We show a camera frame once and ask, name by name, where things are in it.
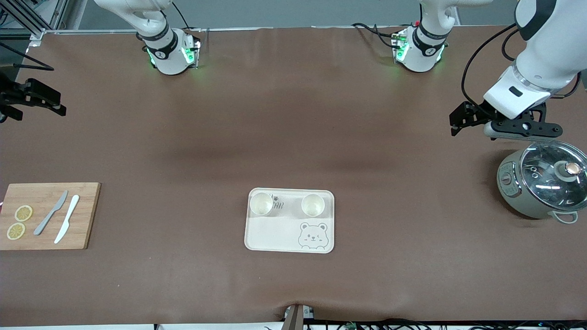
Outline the cream tray with bear print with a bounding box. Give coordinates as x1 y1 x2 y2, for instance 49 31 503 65
244 187 335 254

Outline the grey electric pot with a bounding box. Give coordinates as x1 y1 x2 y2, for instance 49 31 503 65
497 140 587 224

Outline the wooden cutting board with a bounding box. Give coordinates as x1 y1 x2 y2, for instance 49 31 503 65
0 182 101 251

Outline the black base cable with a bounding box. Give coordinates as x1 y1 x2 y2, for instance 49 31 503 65
351 22 400 49

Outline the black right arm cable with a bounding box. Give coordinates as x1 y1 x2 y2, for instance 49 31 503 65
0 40 55 72

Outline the metal table edge bracket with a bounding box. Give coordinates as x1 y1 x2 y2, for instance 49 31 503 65
283 304 316 330

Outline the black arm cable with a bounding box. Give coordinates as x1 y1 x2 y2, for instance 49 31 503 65
461 23 582 111
0 40 55 72

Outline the white plastic knife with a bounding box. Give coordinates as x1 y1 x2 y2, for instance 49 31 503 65
54 195 80 244

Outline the white plastic cup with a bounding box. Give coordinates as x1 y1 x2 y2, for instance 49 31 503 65
250 192 275 216
301 193 326 218

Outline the glass pot lid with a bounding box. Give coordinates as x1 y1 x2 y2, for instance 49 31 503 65
520 141 587 212

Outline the brown table cover mat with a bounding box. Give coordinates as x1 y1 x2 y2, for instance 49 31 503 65
0 25 587 327

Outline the grey plastic knife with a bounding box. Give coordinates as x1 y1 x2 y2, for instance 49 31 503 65
33 190 69 236

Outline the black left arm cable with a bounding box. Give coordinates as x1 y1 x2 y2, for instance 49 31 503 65
461 23 582 111

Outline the aluminium frame profile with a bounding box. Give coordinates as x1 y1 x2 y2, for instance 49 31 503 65
0 0 69 46

